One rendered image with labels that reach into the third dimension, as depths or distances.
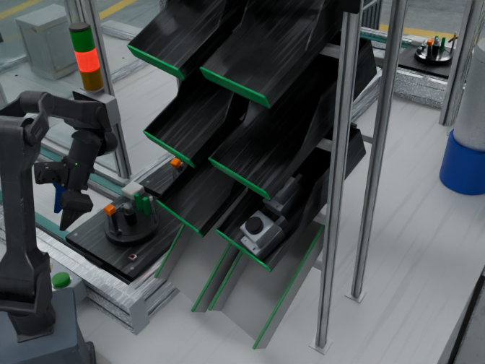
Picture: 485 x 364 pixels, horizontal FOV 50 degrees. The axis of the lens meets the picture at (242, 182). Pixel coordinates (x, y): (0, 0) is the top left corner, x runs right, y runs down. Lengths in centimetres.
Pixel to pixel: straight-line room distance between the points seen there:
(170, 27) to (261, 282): 51
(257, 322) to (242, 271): 11
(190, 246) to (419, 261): 61
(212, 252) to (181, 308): 23
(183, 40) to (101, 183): 79
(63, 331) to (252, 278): 37
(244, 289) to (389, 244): 51
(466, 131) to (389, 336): 63
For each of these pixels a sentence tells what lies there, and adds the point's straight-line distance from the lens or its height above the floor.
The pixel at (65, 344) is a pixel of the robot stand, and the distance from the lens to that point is 103.
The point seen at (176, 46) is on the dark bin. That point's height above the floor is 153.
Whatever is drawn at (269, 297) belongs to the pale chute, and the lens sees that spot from 103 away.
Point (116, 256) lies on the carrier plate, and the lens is 127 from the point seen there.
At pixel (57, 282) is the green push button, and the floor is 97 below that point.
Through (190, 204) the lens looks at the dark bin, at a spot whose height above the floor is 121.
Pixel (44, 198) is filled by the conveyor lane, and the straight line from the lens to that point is 160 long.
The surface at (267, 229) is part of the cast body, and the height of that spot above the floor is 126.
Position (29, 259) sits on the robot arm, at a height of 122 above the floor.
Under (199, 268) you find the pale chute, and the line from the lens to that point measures 111.
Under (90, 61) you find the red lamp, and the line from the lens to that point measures 131.
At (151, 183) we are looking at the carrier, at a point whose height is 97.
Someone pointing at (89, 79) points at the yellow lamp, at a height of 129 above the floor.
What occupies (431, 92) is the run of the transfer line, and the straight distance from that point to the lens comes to 204.
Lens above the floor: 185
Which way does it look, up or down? 38 degrees down
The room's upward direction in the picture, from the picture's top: 3 degrees counter-clockwise
